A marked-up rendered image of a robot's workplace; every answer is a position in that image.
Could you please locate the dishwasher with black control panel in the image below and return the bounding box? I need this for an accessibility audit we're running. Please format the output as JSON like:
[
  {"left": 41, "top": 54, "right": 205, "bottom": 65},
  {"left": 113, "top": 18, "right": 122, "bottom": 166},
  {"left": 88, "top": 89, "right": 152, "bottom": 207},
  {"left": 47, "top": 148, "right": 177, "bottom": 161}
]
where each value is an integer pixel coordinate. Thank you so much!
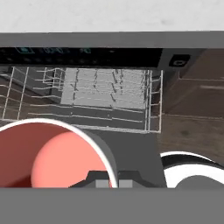
[{"left": 0, "top": 31, "right": 207, "bottom": 135}]

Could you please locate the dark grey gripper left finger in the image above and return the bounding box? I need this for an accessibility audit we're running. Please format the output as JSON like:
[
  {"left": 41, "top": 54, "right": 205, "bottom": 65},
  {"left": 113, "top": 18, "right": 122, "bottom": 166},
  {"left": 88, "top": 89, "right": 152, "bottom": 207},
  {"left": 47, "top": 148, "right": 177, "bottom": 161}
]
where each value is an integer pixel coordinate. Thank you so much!
[{"left": 68, "top": 170, "right": 113, "bottom": 189}]

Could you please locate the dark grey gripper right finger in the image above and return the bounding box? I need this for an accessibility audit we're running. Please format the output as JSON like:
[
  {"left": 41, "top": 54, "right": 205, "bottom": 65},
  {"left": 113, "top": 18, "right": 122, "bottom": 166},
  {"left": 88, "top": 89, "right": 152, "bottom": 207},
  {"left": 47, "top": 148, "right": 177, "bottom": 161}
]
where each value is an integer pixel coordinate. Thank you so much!
[{"left": 117, "top": 170, "right": 156, "bottom": 189}]

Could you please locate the grey cup with red inside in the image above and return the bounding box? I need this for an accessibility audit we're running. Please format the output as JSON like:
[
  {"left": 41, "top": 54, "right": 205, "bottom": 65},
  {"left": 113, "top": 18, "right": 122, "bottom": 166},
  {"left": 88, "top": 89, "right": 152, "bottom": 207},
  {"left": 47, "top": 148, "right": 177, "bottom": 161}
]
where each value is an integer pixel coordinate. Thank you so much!
[{"left": 0, "top": 117, "right": 119, "bottom": 189}]

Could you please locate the brown wood cabinet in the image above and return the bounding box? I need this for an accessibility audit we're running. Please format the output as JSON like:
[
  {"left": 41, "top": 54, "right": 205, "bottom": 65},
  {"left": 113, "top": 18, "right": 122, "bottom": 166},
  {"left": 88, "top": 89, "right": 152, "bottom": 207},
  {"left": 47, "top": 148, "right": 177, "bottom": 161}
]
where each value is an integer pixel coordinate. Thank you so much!
[{"left": 162, "top": 48, "right": 224, "bottom": 119}]

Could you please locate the white wire dishwasher rack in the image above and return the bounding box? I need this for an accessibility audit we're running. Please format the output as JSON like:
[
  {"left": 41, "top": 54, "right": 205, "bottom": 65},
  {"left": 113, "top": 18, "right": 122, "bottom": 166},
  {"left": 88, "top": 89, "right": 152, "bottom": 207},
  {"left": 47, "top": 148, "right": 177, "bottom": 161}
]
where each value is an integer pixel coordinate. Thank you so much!
[{"left": 0, "top": 66, "right": 165, "bottom": 135}]

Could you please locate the white and black round object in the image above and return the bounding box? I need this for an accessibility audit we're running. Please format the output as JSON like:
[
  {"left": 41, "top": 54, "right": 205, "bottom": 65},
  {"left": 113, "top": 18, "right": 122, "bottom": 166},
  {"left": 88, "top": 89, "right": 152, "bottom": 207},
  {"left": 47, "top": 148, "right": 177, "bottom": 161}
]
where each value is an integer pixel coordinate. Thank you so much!
[{"left": 159, "top": 150, "right": 224, "bottom": 189}]

